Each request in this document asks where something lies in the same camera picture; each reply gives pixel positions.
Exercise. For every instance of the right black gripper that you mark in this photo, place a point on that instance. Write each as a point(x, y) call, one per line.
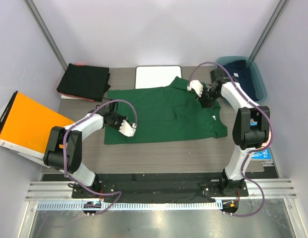
point(204, 103)

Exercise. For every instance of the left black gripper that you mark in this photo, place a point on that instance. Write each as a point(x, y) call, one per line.
point(122, 118)

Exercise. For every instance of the green t shirt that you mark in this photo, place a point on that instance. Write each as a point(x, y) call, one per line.
point(165, 114)

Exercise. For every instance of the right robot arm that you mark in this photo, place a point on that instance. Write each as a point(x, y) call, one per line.
point(251, 129)

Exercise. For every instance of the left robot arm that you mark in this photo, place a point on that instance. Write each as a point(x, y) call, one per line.
point(64, 148)

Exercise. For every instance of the navy blue t shirt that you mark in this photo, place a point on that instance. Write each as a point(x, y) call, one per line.
point(241, 71)

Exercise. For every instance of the teal plastic basket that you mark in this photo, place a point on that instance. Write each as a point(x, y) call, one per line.
point(256, 77)

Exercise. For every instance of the black folded t shirt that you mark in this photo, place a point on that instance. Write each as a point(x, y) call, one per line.
point(85, 82)

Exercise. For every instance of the white folded t shirt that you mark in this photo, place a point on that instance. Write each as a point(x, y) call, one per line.
point(71, 97)

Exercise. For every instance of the white folding board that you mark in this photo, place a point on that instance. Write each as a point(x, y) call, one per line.
point(156, 76)

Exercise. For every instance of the blue children's book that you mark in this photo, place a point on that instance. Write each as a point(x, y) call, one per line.
point(263, 155)

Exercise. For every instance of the orange binder folder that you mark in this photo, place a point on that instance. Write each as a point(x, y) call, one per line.
point(25, 127)

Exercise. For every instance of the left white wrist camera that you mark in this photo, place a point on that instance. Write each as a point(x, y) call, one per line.
point(127, 129)

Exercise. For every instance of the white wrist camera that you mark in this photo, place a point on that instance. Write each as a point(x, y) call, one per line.
point(127, 129)
point(196, 87)

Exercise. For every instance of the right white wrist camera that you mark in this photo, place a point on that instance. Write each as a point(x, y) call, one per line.
point(196, 87)

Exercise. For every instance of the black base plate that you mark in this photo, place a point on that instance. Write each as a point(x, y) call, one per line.
point(178, 187)

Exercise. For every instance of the aluminium frame rail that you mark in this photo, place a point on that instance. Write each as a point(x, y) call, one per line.
point(65, 190)

